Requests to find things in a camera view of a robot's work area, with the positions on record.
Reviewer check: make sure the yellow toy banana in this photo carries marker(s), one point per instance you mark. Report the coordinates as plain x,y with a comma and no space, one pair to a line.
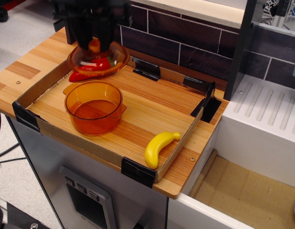
156,145

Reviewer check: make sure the dark grey shelf frame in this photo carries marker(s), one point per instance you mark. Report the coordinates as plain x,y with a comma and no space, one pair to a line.
205,42

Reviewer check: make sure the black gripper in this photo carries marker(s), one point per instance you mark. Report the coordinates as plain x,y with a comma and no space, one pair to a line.
83,12

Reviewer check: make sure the silver toy dishwasher front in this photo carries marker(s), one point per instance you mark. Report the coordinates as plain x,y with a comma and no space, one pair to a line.
86,194

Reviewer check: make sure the cardboard fence with black tape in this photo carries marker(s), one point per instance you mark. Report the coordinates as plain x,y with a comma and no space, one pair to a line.
171,104

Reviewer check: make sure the black caster wheel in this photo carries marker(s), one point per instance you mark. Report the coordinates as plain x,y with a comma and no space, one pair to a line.
3,14

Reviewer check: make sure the orange transparent pot lid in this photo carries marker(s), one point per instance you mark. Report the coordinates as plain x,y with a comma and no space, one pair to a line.
115,52

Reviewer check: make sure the red toy chili pepper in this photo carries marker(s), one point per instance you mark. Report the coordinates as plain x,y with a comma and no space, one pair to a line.
77,76

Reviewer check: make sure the orange transparent pot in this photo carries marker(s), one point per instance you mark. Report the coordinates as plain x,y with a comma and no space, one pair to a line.
94,107

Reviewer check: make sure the white toy sink unit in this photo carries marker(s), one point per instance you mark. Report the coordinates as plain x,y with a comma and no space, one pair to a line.
245,179

